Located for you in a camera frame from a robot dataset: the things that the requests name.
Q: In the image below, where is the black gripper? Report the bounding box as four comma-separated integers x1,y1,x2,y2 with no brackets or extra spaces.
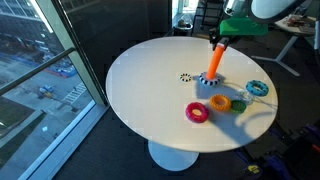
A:
209,28,242,52

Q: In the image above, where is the orange post striped ring holder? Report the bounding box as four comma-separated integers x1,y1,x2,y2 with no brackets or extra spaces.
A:
198,44,228,87

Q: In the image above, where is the blue ring with dark dots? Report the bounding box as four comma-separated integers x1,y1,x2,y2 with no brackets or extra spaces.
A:
245,79,270,98

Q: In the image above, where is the round black bin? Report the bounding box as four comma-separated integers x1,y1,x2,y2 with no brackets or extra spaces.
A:
172,19,194,37

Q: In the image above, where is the white office desk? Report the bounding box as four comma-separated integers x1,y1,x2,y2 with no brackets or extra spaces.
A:
251,14,320,78

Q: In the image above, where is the clutter of papers on desk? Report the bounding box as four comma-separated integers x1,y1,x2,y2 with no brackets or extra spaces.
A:
286,14,318,34

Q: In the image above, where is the grey window mullion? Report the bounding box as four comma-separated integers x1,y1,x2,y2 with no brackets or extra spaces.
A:
35,0,108,105

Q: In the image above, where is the grey window handrail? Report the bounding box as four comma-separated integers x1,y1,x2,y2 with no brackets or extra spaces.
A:
0,47,77,97

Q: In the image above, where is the black metal frame cart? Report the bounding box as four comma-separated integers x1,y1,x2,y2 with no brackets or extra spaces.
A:
191,0,228,38

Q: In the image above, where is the small black white striped ring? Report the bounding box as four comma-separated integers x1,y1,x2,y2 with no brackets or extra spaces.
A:
179,72,193,83

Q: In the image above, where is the clear ring with coloured beads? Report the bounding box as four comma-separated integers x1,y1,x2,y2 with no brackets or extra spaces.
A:
233,88,256,106

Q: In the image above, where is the orange textured ring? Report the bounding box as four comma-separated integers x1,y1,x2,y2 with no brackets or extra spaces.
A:
208,93,233,113

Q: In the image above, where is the green ring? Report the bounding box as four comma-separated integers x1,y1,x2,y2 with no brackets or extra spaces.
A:
229,99,248,115

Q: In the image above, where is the red textured ring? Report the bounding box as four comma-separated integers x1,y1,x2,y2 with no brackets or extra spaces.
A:
184,101,211,125

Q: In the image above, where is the white round table pedestal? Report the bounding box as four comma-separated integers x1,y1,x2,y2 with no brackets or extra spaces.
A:
147,139,200,172

